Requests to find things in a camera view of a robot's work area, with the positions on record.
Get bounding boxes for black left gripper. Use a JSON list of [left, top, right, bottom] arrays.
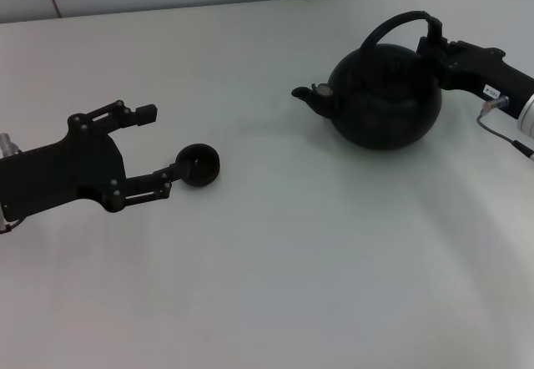
[[0, 100, 184, 224]]

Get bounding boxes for right gripper cable with plug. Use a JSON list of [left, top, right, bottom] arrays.
[[477, 95, 534, 159]]

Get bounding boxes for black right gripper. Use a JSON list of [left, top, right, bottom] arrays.
[[416, 16, 534, 115]]

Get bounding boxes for black round teapot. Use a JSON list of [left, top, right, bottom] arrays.
[[290, 9, 443, 151]]

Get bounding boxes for small black teacup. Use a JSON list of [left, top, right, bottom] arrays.
[[174, 143, 221, 190]]

